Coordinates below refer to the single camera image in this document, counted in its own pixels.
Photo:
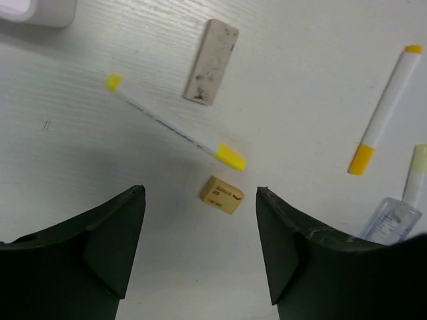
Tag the orange capped white marker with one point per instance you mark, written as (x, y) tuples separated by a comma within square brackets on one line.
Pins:
[(389, 100)]

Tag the clear glue bottle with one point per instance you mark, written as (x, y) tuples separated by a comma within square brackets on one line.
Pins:
[(391, 223)]

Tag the yellow capped white marker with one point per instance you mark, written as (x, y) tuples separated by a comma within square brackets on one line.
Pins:
[(155, 110)]

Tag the left white organizer box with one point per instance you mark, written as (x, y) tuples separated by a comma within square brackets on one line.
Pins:
[(47, 13)]

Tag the grey dirty eraser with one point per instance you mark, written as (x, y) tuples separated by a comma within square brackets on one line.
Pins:
[(213, 56)]

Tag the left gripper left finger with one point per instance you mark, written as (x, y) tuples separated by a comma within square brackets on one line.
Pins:
[(77, 269)]

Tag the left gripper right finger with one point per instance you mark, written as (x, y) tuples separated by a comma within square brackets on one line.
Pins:
[(315, 271)]

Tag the small tan eraser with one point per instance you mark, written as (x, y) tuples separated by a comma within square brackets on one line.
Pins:
[(221, 195)]

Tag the pale yellow capped marker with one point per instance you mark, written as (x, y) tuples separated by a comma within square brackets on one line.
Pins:
[(416, 175)]

